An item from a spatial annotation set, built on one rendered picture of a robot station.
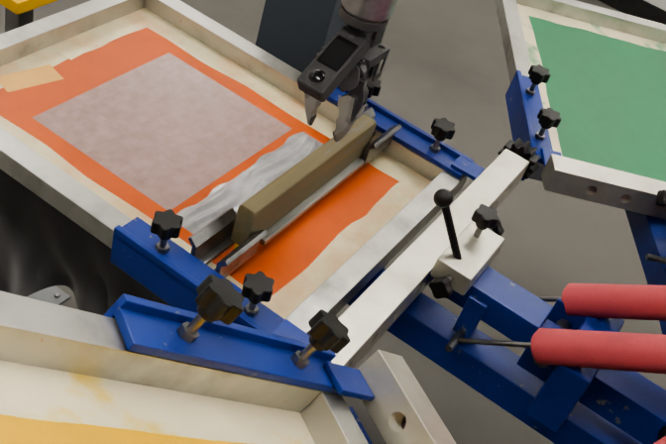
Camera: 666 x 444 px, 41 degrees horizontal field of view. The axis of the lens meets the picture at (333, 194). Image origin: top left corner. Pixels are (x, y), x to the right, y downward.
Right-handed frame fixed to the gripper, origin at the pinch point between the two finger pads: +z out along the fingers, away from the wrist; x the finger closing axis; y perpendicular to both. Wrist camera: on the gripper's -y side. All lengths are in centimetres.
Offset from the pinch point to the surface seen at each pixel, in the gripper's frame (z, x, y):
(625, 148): 16, -37, 72
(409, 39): 110, 78, 240
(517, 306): 8.4, -38.6, -1.2
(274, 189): 6.5, -0.1, -10.7
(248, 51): 13.2, 31.7, 26.5
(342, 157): 8.9, -1.5, 7.9
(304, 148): 16.4, 8.4, 14.1
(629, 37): 16, -21, 125
